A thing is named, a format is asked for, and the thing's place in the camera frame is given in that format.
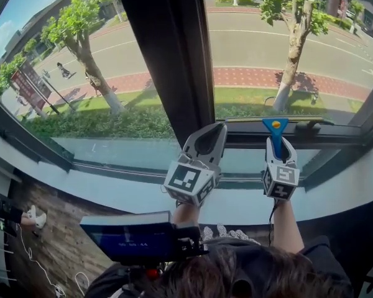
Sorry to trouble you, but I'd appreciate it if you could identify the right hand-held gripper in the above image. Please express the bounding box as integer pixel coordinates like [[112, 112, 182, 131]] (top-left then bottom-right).
[[260, 135, 301, 202]]

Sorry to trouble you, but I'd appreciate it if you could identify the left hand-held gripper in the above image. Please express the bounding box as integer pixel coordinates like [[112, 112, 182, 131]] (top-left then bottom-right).
[[163, 122, 229, 208]]

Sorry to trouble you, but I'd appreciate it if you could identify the casement window glass pane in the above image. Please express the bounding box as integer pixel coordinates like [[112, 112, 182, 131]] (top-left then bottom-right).
[[201, 0, 373, 125]]

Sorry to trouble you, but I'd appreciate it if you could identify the person's left forearm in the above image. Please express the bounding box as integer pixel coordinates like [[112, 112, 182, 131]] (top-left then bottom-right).
[[173, 201, 200, 228]]

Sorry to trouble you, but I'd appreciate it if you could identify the person's right forearm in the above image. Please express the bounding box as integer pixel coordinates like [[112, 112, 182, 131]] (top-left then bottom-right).
[[272, 199, 305, 255]]

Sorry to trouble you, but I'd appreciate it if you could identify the narrow fixed glass pane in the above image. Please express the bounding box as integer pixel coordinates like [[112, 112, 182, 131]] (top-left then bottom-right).
[[219, 148, 321, 176]]

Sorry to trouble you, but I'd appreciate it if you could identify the pruned street tree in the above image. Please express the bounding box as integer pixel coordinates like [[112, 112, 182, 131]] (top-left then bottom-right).
[[249, 0, 332, 112]]

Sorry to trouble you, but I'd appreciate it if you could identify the white window sill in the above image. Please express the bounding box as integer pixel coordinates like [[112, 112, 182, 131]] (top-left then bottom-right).
[[0, 125, 373, 226]]

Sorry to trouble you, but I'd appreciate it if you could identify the person's black shirt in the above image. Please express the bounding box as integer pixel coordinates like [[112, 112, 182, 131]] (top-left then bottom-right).
[[83, 234, 354, 298]]

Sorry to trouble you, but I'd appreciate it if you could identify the black monitor with blue screen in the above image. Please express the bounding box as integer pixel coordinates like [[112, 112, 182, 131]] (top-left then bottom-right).
[[80, 210, 177, 263]]

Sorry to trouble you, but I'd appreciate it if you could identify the large fixed glass pane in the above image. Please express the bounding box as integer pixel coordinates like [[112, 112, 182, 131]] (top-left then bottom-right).
[[0, 0, 183, 171]]

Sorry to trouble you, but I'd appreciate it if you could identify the leaning street tree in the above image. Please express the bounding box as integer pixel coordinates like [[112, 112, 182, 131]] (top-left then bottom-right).
[[39, 0, 127, 115]]

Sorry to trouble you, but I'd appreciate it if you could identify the red banner sign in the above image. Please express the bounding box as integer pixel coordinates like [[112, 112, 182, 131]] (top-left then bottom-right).
[[10, 61, 53, 112]]

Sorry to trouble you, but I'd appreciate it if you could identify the brown building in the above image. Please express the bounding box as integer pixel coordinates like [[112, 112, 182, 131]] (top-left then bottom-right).
[[0, 0, 373, 80]]

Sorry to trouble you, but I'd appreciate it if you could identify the black window handle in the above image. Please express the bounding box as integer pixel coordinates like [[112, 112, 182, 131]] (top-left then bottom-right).
[[294, 120, 323, 133]]

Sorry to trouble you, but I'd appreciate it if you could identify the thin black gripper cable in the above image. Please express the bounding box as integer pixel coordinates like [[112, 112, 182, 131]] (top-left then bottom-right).
[[267, 198, 280, 247]]

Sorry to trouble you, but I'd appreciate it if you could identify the black monitor mounting bracket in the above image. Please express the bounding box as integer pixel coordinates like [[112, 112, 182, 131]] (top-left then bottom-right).
[[170, 223, 210, 260]]

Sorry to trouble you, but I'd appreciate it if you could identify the window with dark frame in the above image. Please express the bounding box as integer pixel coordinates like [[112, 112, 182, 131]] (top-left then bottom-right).
[[0, 0, 373, 194]]

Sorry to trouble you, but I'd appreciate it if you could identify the white cable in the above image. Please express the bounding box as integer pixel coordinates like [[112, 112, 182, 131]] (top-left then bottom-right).
[[17, 224, 91, 298]]

